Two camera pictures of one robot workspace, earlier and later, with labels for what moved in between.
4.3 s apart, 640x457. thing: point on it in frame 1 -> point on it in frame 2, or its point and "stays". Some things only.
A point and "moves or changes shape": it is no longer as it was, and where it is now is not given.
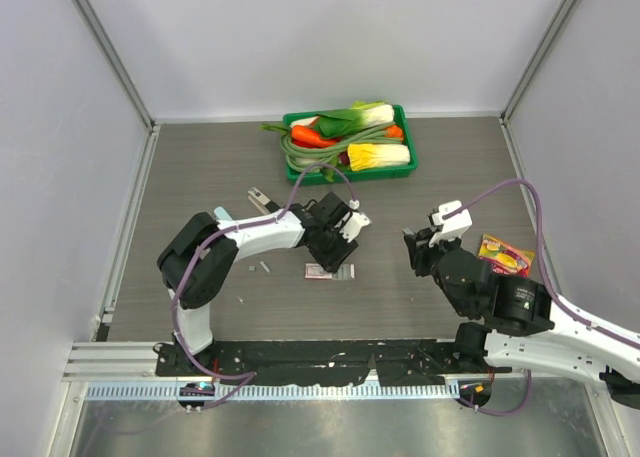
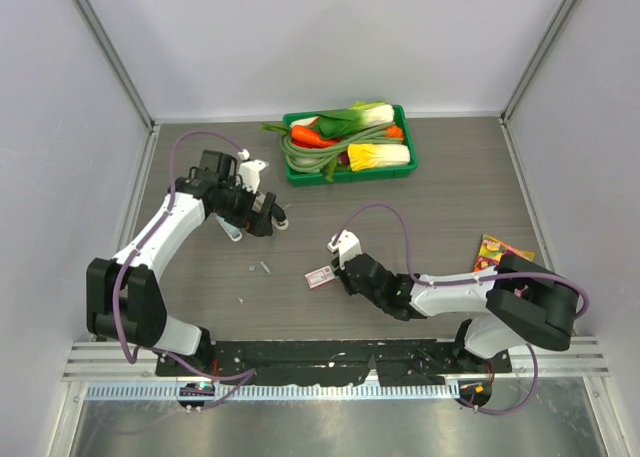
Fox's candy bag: x=503 y=258 stays
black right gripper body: x=463 y=308 -> x=352 y=288
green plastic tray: x=317 y=177 stays
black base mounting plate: x=323 y=362 stays
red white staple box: x=314 y=271 moves or changes shape
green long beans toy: x=303 y=159 stays
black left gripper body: x=332 y=248 -> x=236 y=204
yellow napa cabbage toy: x=370 y=155 stays
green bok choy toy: x=361 y=115 stays
